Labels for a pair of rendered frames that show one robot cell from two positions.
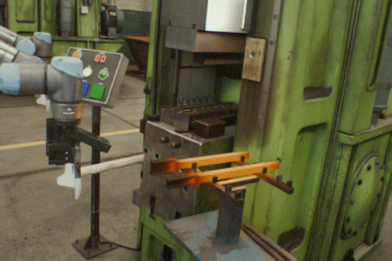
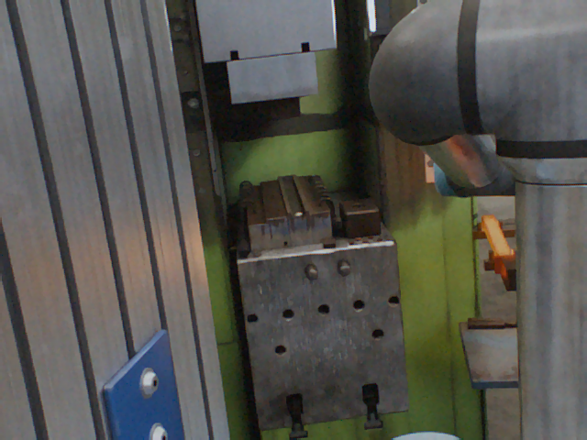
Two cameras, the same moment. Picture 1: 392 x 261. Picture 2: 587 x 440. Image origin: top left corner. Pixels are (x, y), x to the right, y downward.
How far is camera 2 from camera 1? 1.47 m
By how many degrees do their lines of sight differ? 45
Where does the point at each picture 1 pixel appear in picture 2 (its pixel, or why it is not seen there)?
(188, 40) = (295, 76)
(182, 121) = (314, 227)
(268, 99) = not seen: hidden behind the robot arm
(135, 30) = not seen: outside the picture
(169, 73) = (193, 161)
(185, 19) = (280, 38)
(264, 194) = (462, 280)
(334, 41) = not seen: hidden behind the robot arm
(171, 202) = (348, 377)
